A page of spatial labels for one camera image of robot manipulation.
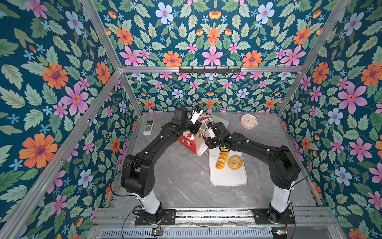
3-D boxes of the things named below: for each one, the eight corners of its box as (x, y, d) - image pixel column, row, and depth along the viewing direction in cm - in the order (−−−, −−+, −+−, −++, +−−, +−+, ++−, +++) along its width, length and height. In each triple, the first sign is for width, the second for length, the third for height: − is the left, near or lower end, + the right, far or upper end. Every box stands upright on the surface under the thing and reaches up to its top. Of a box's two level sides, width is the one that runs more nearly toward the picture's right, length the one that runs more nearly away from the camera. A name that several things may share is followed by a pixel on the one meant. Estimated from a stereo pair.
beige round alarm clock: (241, 129, 113) (242, 126, 110) (239, 116, 121) (239, 113, 118) (258, 129, 113) (259, 126, 110) (254, 116, 121) (255, 113, 118)
